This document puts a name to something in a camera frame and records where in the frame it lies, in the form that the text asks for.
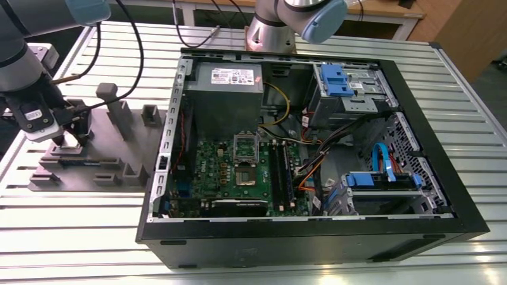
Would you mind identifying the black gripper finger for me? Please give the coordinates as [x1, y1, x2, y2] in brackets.
[51, 127, 67, 148]
[71, 113, 96, 141]

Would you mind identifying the metal socket cover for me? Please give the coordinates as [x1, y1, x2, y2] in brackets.
[232, 132, 262, 166]

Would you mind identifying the CPU socket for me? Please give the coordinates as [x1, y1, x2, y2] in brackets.
[234, 166, 259, 187]

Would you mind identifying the RAM stick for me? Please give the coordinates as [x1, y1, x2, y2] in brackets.
[59, 159, 103, 167]

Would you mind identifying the grey parts rack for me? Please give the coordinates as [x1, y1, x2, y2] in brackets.
[28, 83, 170, 193]

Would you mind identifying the green motherboard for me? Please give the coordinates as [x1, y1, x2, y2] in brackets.
[162, 139, 314, 219]

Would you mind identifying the grey power supply unit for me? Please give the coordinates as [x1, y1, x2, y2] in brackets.
[184, 61, 266, 141]

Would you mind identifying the metal locking lever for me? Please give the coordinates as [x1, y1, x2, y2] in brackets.
[256, 130, 264, 167]

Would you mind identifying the black graphics card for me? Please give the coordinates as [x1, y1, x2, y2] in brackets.
[200, 197, 268, 217]

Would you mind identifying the black RAM slot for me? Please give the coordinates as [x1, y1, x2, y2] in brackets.
[268, 141, 283, 210]

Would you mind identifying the black PC case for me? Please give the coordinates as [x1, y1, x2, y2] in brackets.
[134, 46, 491, 270]

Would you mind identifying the blue disk carrier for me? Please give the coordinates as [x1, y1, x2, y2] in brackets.
[320, 64, 348, 86]
[327, 83, 356, 98]

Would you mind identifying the grey metal drive cage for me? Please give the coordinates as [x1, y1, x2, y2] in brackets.
[308, 61, 399, 128]
[328, 172, 439, 216]

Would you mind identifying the hard disk in blue carrier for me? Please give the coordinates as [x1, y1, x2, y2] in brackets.
[343, 173, 423, 192]

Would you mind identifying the wooden cabinet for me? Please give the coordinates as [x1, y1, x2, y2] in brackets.
[407, 0, 507, 86]

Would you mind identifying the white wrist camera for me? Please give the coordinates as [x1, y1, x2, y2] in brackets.
[7, 91, 64, 144]

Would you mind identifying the cable with brass plug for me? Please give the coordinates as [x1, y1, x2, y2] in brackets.
[53, 25, 103, 84]

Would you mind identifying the black camera cable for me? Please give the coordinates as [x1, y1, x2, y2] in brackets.
[53, 0, 146, 125]

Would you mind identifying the cable with silver plug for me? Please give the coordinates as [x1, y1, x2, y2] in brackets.
[171, 0, 222, 48]

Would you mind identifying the yellow wire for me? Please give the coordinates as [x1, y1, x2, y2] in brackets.
[259, 81, 292, 128]

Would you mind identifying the orange wire bundle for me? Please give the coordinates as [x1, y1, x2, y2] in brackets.
[295, 166, 320, 194]

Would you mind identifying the black cable bundle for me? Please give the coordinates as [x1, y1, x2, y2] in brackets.
[295, 114, 396, 176]

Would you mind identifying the blue flat wire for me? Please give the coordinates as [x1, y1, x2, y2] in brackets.
[320, 185, 340, 216]

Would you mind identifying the blue SATA wire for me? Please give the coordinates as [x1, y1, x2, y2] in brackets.
[371, 142, 398, 183]

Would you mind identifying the wooden desk white frame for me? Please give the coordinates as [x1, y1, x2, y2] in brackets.
[180, 0, 427, 41]

